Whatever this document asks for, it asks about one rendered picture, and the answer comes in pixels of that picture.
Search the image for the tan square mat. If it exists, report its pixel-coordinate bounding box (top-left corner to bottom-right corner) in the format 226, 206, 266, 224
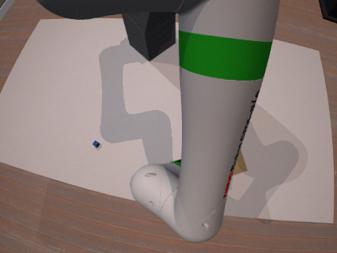
233, 151, 247, 176

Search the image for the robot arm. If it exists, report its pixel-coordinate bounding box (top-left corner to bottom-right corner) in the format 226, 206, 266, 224
37, 0, 280, 243

